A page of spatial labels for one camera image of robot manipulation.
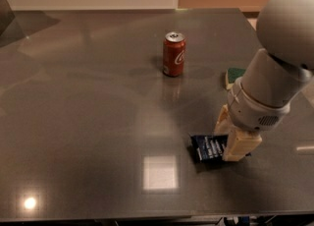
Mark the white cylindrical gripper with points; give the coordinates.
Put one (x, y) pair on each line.
(253, 112)

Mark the blue rxbar wrapper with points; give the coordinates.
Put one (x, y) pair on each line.
(209, 148)

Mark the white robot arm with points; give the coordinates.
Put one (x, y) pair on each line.
(260, 99)

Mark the red coke can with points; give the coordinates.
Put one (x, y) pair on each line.
(173, 53)

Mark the green yellow sponge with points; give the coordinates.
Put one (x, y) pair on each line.
(231, 75)

